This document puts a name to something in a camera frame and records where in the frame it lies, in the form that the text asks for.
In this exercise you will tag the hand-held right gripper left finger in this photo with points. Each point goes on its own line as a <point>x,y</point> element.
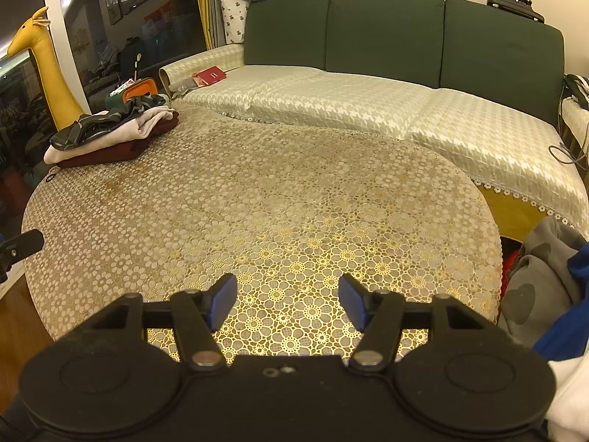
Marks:
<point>223,301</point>

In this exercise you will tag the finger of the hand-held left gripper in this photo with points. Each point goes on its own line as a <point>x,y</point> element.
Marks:
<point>23,243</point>

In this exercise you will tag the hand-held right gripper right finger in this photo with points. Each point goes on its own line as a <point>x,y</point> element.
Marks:
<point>353,301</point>

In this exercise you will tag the gold floral lace tablecloth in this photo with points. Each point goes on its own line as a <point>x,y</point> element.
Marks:
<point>257,193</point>

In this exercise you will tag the maroon folded garment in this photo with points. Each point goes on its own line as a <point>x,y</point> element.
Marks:
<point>115,152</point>

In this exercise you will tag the cream folded garment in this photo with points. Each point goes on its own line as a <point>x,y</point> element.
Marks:
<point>115,138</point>

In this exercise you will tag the dark striped garment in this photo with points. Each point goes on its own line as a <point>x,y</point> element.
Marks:
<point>106,122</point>

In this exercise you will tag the yellow giraffe toy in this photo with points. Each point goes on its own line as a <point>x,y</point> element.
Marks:
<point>43,69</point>

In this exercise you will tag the grey heart print garment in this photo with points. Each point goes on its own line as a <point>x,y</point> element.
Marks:
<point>534,294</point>

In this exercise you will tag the blue garment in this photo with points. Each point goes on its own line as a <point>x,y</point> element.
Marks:
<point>570,313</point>

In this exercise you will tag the red booklet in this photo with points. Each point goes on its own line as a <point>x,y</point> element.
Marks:
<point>210,76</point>

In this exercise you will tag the white garment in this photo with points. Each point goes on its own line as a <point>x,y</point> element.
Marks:
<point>570,400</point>

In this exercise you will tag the dark green sofa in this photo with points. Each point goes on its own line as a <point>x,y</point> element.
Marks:
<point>382,32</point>

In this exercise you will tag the white printed box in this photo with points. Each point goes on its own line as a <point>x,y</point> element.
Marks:
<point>234,23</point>

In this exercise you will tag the yellow and grey curtain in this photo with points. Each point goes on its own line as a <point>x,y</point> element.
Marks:
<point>206,4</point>

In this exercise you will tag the black clip rack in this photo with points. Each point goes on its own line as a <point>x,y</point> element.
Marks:
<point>515,5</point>

